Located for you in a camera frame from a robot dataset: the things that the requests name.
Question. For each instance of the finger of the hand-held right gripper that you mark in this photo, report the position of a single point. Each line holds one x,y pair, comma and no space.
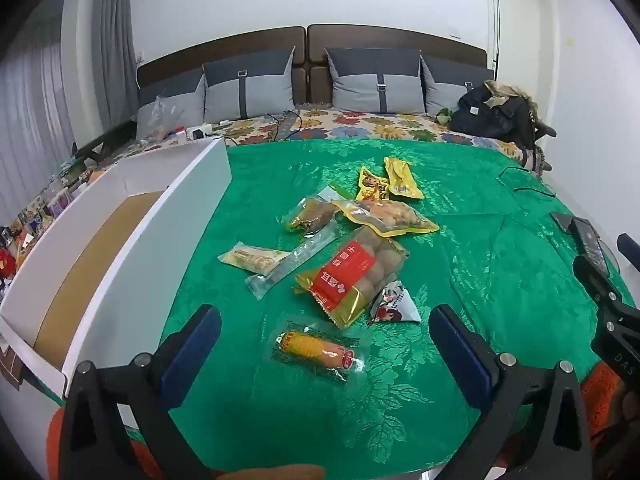
629,247
580,235

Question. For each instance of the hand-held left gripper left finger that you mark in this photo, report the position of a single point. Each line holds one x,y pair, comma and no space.
192,355

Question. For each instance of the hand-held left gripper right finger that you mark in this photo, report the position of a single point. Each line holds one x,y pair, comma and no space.
457,355

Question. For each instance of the small triangular white packet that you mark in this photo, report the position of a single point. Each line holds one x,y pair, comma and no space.
395,305

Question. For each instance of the cream bread packet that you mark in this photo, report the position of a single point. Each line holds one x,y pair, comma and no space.
252,258

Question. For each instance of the corn sausage clear packet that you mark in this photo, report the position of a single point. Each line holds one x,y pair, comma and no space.
315,352

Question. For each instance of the white cardboard box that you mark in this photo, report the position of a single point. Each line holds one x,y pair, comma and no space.
165,220

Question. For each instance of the long clear jelly tube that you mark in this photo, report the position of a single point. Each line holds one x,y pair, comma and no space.
295,260

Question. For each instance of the red label gold packet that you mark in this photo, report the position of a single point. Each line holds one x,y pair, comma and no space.
345,270

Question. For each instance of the yellow edged clear packet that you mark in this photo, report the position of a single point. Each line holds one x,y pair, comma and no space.
385,215

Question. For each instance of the brown snack green packet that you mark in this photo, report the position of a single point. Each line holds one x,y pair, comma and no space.
307,212

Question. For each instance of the plain yellow packet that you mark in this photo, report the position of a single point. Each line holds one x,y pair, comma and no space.
402,180

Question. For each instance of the yellow cartoon figure packet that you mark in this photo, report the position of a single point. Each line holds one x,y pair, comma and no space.
370,185

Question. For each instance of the orange patterned cloth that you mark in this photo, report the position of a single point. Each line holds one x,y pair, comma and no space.
597,395

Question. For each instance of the green patterned blanket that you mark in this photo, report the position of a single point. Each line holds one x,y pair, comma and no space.
450,240

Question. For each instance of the black jacket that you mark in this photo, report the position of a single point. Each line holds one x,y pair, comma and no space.
487,115

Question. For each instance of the tan garment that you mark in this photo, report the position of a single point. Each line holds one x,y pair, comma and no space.
505,89

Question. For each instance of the green soft item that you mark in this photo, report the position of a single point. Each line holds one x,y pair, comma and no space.
444,115

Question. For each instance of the grey two-tone pillow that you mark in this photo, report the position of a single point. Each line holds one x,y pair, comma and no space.
165,107
250,90
360,85
447,91

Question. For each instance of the white door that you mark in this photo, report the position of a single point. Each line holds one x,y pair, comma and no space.
520,35

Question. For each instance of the white power strip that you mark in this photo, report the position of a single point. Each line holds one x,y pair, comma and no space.
205,131

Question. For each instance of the clear plastic bag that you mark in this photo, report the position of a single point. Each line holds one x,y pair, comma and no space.
165,117

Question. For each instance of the floral bedsheet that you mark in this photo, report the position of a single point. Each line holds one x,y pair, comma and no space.
350,127

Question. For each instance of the brown padded headboard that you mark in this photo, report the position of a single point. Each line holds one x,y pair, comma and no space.
390,40

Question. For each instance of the grey curtain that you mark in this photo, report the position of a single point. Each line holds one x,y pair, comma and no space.
107,45

